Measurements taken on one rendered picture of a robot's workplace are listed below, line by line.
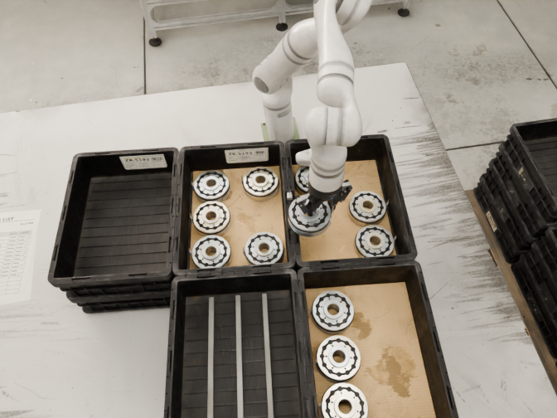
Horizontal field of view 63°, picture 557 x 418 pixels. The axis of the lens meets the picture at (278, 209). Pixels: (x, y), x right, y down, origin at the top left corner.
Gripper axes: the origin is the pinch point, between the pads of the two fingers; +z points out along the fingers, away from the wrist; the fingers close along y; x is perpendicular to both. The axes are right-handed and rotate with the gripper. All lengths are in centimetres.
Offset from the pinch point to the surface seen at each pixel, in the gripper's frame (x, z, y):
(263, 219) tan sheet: 11.2, 16.6, -11.9
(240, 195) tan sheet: 21.2, 16.9, -15.3
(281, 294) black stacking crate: -11.3, 16.0, -14.7
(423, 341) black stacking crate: -35.2, 11.7, 12.1
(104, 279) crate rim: 4, 6, -54
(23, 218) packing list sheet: 45, 30, -81
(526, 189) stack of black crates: 6, 51, 91
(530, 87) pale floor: 85, 104, 177
